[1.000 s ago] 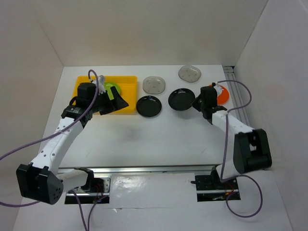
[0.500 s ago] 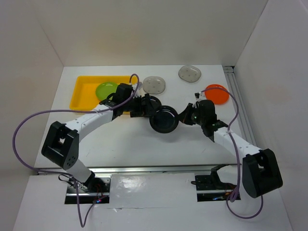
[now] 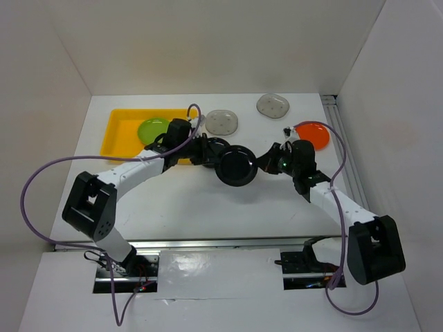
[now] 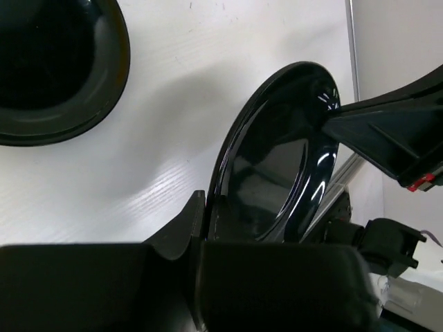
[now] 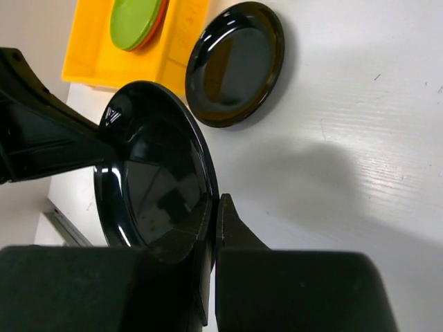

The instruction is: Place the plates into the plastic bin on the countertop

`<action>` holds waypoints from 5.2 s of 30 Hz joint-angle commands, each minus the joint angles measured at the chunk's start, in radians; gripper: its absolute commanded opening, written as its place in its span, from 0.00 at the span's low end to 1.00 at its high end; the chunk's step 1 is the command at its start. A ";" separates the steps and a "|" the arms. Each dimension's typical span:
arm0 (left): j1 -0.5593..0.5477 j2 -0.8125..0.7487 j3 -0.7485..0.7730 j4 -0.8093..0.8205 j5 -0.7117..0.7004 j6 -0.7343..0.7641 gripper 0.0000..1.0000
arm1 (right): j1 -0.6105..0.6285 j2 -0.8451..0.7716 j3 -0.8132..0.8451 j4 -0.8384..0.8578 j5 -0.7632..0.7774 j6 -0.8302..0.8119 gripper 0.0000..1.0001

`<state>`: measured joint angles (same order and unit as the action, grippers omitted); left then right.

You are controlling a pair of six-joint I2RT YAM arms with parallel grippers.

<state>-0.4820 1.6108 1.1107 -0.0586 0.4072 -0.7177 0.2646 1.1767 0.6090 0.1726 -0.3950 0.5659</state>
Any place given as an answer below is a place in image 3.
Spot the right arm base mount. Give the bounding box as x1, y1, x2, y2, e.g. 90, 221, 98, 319
274, 243, 338, 291

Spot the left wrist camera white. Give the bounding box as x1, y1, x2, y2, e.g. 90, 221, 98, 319
189, 116, 206, 129

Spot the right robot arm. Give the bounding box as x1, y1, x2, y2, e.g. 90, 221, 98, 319
257, 140, 406, 285

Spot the aluminium rail front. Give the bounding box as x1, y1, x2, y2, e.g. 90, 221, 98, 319
53, 235, 350, 252

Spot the yellow plastic bin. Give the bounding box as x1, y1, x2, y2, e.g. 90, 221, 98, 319
100, 108, 198, 158

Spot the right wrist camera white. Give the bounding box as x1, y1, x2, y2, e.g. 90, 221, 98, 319
283, 127, 300, 143

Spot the aluminium rail right side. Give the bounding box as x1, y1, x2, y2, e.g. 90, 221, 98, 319
320, 94, 368, 208

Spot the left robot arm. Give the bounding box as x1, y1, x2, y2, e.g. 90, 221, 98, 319
62, 119, 225, 276

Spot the grey translucent plate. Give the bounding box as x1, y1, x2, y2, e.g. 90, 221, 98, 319
205, 110, 239, 136
256, 93, 290, 119

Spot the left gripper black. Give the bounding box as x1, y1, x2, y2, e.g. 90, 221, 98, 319
177, 133, 220, 165

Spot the grey translucent plate left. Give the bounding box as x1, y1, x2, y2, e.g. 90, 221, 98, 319
205, 110, 239, 136

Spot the orange plate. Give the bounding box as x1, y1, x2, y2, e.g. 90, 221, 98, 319
296, 123, 330, 151

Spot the black plate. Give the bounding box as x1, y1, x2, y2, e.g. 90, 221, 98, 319
202, 138, 230, 169
215, 145, 258, 187

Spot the aluminium rail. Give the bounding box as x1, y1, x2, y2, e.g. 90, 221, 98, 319
320, 94, 368, 208
53, 235, 350, 252

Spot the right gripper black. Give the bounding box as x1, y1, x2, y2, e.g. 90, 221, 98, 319
253, 142, 300, 178

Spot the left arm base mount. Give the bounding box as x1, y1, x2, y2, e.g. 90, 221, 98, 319
83, 250, 160, 294

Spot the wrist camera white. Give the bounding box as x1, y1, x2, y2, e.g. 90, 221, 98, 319
189, 116, 206, 129
283, 127, 300, 143

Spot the grey translucent plate right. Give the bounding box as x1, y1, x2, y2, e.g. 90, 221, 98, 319
256, 93, 290, 119

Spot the green plate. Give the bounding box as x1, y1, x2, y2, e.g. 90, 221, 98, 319
137, 118, 170, 145

